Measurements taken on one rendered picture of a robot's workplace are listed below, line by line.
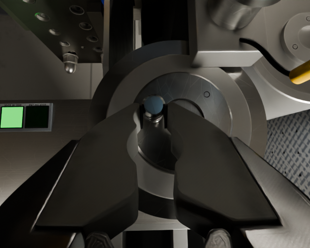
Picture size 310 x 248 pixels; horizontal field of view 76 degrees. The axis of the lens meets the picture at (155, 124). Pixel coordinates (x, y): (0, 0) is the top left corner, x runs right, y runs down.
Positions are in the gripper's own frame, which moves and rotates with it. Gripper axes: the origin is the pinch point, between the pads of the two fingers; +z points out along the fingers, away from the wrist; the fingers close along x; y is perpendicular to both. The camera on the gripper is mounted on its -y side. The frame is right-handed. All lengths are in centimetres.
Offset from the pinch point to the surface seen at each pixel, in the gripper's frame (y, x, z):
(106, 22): -3.8, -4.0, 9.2
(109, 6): -5.0, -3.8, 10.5
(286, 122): 10.0, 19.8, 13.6
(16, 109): 17.3, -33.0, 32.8
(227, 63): -1.3, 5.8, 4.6
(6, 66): 41, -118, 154
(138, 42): 29, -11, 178
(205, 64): -1.2, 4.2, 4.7
